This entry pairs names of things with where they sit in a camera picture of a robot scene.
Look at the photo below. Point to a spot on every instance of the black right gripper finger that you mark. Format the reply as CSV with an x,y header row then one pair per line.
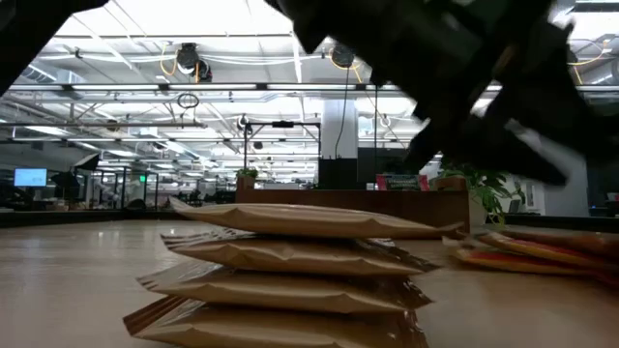
x,y
517,164
445,142

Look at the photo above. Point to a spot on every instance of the red strawberry tea packet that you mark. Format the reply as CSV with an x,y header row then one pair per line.
x,y
402,182
508,264

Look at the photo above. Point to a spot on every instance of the yellow mango tea packet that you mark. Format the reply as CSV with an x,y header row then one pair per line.
x,y
580,240
532,251

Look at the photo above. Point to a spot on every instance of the wooden tea organizer box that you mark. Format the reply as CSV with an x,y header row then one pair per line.
x,y
362,210

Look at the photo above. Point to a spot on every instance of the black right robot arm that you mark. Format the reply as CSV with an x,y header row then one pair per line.
x,y
556,106

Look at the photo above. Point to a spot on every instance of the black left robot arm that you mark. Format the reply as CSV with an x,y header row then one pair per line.
x,y
24,29

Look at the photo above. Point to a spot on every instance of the green potted plant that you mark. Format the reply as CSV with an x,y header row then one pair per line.
x,y
488,188

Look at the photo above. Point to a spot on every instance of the large black cabinet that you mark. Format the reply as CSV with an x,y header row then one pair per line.
x,y
382,162

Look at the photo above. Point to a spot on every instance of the white building column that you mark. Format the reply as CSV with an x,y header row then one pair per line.
x,y
339,130

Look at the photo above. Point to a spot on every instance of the small black cabinet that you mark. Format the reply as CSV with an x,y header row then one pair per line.
x,y
338,174

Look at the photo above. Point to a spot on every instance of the distant green office plant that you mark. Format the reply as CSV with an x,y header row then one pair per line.
x,y
246,173

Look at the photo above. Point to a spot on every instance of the long ceiling light bar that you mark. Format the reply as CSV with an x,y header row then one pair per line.
x,y
217,87

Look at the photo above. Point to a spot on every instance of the grey ceiling pipe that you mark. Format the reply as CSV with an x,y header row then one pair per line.
x,y
97,124

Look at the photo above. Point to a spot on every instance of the blue lit computer monitor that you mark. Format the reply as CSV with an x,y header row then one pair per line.
x,y
30,178

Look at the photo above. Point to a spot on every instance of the framed wall picture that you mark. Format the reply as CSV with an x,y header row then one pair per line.
x,y
529,194

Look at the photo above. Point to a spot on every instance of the dark wall screen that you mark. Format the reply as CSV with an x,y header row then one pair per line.
x,y
604,193

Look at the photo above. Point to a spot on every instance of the black gantry frame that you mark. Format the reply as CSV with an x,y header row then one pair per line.
x,y
283,124

